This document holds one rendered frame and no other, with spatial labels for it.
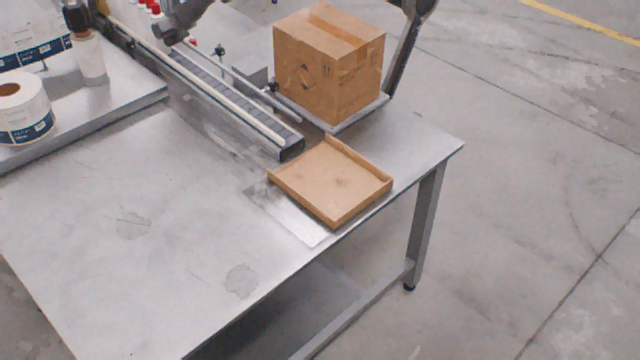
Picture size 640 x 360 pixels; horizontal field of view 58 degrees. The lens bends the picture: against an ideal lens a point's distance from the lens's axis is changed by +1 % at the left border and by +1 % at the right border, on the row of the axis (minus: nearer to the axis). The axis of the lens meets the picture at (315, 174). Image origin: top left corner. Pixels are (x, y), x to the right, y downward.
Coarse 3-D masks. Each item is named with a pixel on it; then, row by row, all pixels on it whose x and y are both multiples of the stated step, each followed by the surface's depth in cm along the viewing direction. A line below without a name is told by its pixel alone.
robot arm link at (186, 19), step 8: (192, 0) 186; (200, 0) 183; (208, 0) 181; (216, 0) 185; (176, 8) 192; (184, 8) 190; (192, 8) 187; (200, 8) 186; (184, 16) 192; (192, 16) 189; (200, 16) 193; (184, 24) 194
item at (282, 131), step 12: (144, 48) 224; (180, 60) 218; (180, 72) 212; (192, 72) 212; (204, 72) 212; (192, 84) 207; (216, 84) 207; (228, 96) 202; (240, 96) 202; (228, 108) 197; (240, 108) 197; (252, 108) 197; (264, 120) 192; (276, 132) 188; (288, 132) 188; (276, 144) 184; (288, 144) 184
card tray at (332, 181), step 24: (336, 144) 188; (288, 168) 182; (312, 168) 182; (336, 168) 183; (360, 168) 183; (288, 192) 174; (312, 192) 175; (336, 192) 175; (360, 192) 175; (384, 192) 175; (336, 216) 168
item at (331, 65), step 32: (288, 32) 187; (320, 32) 187; (352, 32) 188; (384, 32) 188; (288, 64) 196; (320, 64) 183; (352, 64) 183; (288, 96) 205; (320, 96) 192; (352, 96) 193
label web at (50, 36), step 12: (84, 0) 221; (60, 12) 206; (36, 24) 202; (48, 24) 205; (60, 24) 208; (36, 36) 204; (48, 36) 207; (60, 36) 210; (36, 48) 206; (48, 48) 209; (60, 48) 213
